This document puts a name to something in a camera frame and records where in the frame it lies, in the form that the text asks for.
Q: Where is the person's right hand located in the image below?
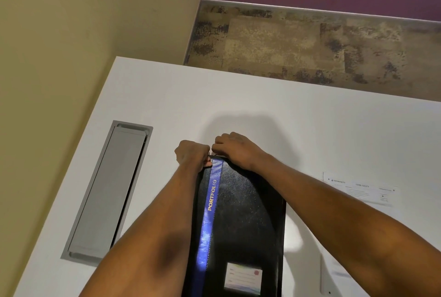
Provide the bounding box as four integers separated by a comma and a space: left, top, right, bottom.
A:
211, 132, 273, 174

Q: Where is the person's left hand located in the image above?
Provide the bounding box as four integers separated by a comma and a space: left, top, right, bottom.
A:
174, 140, 213, 174

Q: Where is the black zip portfolio folder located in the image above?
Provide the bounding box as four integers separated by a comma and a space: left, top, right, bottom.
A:
181, 155, 287, 297

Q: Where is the printed white paper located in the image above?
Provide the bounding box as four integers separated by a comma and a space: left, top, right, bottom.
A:
319, 171, 401, 297

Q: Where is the person's right forearm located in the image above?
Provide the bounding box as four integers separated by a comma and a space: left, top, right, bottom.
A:
254, 155, 441, 297

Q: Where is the person's left forearm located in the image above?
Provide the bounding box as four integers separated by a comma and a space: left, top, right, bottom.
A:
79, 164, 207, 297

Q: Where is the grey desk cable hatch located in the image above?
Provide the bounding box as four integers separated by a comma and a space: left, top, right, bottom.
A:
60, 120, 153, 267

